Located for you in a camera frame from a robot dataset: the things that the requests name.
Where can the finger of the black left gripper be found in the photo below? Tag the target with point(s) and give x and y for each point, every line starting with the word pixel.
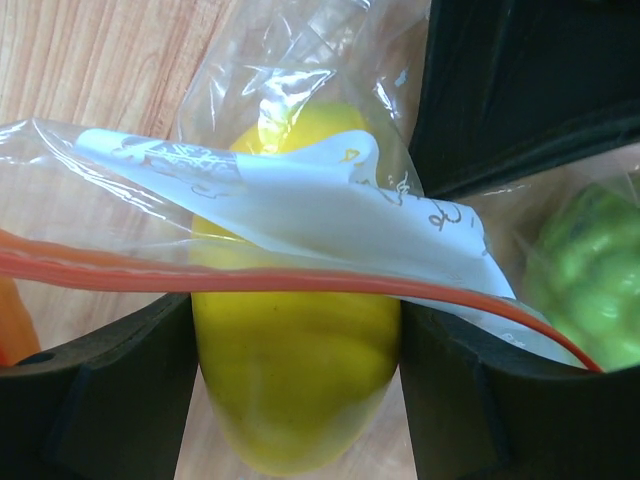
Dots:
pixel 516 87

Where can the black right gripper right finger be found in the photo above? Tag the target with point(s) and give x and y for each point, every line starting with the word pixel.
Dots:
pixel 481 408

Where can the yellow fake lemon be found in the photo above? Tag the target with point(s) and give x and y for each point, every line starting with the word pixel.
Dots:
pixel 295 378

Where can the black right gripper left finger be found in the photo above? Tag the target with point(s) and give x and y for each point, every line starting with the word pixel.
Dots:
pixel 111 404

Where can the clear zip top bag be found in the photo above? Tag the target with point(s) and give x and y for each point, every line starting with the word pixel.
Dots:
pixel 289 171

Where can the green fake round fruit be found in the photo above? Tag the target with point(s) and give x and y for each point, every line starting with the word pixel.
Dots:
pixel 583 273

